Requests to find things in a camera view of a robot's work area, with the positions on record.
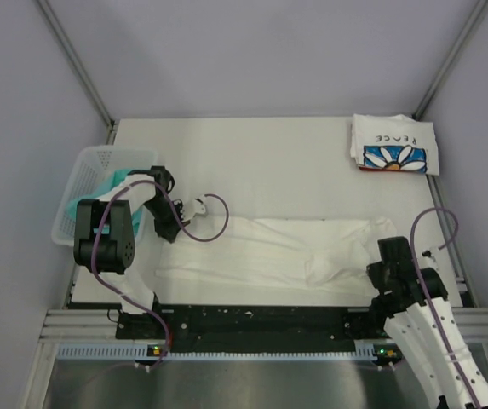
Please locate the white floral print t-shirt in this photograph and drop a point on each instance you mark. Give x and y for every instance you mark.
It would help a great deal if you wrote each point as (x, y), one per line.
(306, 255)

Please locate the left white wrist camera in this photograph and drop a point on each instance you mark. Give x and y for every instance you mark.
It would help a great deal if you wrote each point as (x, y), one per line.
(195, 207)

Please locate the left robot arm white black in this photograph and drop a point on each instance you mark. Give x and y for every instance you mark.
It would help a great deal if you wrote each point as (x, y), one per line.
(104, 237)

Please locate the left aluminium corner post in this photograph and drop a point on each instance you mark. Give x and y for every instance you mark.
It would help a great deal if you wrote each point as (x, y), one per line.
(73, 60)

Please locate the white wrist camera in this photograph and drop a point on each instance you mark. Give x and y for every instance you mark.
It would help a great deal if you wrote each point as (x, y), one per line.
(429, 259)
(195, 207)

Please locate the folded white daisy t-shirt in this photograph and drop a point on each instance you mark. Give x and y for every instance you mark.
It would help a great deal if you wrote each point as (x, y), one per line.
(396, 143)

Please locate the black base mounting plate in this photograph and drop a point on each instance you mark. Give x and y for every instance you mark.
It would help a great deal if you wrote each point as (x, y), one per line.
(192, 328)

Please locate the aluminium front frame rail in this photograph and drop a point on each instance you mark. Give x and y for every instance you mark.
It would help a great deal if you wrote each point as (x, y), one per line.
(94, 325)

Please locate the grey slotted cable duct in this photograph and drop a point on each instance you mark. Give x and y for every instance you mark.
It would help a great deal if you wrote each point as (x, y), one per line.
(151, 352)

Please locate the teal t-shirt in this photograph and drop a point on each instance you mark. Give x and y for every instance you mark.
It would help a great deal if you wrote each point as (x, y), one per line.
(113, 180)

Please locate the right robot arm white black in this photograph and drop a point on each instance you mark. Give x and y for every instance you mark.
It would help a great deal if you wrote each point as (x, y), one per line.
(414, 311)

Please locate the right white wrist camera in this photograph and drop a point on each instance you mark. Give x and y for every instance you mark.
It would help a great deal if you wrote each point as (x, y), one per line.
(429, 259)

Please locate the aluminium corner post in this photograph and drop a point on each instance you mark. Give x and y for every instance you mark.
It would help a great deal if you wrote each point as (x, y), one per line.
(73, 60)
(471, 25)

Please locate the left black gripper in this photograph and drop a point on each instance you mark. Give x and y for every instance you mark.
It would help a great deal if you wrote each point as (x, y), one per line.
(169, 232)

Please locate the white plastic laundry basket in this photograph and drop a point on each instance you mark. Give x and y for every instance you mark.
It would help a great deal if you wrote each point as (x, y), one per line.
(92, 167)

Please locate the right aluminium corner post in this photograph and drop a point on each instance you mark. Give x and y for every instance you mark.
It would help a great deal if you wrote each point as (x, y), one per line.
(471, 25)

